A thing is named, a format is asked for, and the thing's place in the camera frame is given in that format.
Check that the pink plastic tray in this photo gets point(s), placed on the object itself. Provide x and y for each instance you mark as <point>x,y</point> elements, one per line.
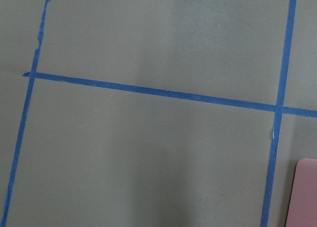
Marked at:
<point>302,210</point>

